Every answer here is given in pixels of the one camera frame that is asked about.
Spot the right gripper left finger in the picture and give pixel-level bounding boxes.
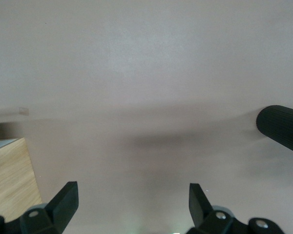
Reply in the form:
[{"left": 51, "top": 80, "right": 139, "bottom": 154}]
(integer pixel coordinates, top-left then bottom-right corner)
[{"left": 19, "top": 181, "right": 79, "bottom": 234}]

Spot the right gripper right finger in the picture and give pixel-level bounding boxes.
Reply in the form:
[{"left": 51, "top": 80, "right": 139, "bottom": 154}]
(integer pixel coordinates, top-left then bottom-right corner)
[{"left": 185, "top": 183, "right": 236, "bottom": 234}]

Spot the black ribbed vase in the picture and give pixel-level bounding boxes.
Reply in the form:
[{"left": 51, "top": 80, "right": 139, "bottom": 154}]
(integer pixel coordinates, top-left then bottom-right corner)
[{"left": 255, "top": 105, "right": 293, "bottom": 156}]

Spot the wooden drawer cabinet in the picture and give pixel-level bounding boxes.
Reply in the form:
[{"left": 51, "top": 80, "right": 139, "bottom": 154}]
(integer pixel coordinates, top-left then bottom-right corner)
[{"left": 0, "top": 137, "right": 43, "bottom": 223}]

